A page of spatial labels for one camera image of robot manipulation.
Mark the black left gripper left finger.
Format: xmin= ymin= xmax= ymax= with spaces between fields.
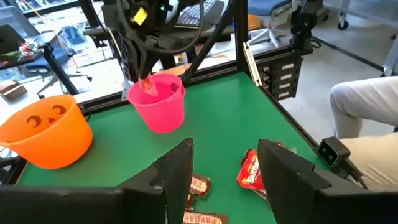
xmin=0 ymin=138 xmax=195 ymax=224

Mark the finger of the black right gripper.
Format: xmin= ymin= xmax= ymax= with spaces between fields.
xmin=147 ymin=47 xmax=159 ymax=80
xmin=138 ymin=46 xmax=149 ymax=82

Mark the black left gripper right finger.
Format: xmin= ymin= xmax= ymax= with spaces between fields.
xmin=257 ymin=138 xmax=398 ymax=224

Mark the red clear candy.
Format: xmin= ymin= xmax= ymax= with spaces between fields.
xmin=138 ymin=75 xmax=160 ymax=96

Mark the red Skittles pack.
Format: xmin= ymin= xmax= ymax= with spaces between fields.
xmin=236 ymin=148 xmax=269 ymax=200

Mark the yellow label tag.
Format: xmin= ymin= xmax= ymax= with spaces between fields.
xmin=131 ymin=6 xmax=149 ymax=27

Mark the dark computer keyboard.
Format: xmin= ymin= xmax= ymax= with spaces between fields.
xmin=175 ymin=0 xmax=226 ymax=30

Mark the pink plastic bucket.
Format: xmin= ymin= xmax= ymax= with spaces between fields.
xmin=127 ymin=73 xmax=187 ymax=134

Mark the orange pumpkin face bucket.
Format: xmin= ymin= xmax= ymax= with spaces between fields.
xmin=0 ymin=94 xmax=94 ymax=170

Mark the green table mat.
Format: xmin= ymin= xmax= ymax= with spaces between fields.
xmin=17 ymin=72 xmax=330 ymax=224

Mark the blue seat office chair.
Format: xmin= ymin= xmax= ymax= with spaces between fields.
xmin=247 ymin=0 xmax=330 ymax=48

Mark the person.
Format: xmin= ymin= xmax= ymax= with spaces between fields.
xmin=329 ymin=75 xmax=398 ymax=192

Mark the black labelled equipment box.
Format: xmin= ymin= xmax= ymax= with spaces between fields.
xmin=257 ymin=51 xmax=304 ymax=101

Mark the brown cardboard box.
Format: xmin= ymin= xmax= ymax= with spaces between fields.
xmin=0 ymin=81 xmax=29 ymax=102

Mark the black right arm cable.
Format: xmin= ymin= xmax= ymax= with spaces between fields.
xmin=116 ymin=0 xmax=206 ymax=54

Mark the black camera cable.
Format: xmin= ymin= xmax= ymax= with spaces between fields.
xmin=340 ymin=157 xmax=370 ymax=191

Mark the small black table camera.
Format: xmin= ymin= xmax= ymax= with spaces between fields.
xmin=317 ymin=136 xmax=352 ymax=169

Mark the white frame corner bracket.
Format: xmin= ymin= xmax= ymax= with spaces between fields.
xmin=242 ymin=41 xmax=262 ymax=88

